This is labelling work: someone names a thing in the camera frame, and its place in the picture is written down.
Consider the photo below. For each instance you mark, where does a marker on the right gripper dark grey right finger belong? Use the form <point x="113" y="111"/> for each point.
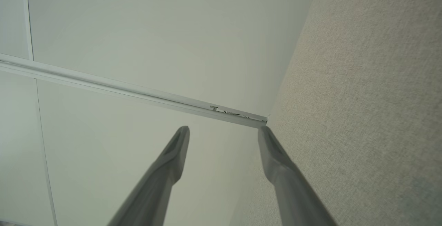
<point x="290" y="191"/>

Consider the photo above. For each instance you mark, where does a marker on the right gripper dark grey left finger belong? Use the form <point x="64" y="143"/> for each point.
<point x="162" y="184"/>

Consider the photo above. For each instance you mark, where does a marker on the partition panel base rail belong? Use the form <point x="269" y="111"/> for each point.
<point x="138" y="93"/>

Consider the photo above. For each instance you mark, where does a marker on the grey fabric sofa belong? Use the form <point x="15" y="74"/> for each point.
<point x="362" y="98"/>

